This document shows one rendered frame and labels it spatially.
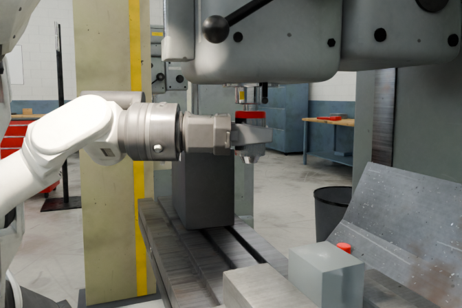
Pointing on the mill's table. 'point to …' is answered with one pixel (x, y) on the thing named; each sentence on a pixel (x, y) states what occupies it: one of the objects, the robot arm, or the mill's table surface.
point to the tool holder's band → (250, 114)
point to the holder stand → (204, 190)
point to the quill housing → (264, 27)
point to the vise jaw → (261, 289)
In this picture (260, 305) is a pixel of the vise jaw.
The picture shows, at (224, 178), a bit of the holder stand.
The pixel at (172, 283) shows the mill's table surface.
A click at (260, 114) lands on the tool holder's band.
